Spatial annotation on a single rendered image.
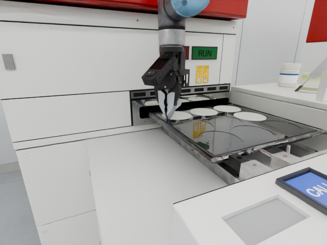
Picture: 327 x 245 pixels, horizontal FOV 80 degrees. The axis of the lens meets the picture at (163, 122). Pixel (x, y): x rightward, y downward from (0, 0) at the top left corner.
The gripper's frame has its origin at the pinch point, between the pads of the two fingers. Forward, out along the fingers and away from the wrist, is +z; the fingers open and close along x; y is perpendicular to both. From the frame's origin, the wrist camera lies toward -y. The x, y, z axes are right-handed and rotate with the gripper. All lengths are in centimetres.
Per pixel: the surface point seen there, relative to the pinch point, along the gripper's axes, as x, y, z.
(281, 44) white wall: 9, 313, -34
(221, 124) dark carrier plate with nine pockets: -15.3, 6.0, 1.4
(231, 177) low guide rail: -24.3, -10.4, 6.8
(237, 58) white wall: 51, 239, -15
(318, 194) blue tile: -36.3, -26.4, -5.2
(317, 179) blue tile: -36.3, -23.5, -5.2
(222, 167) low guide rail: -21.6, -8.8, 6.3
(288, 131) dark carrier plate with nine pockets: -31.8, 11.4, 1.4
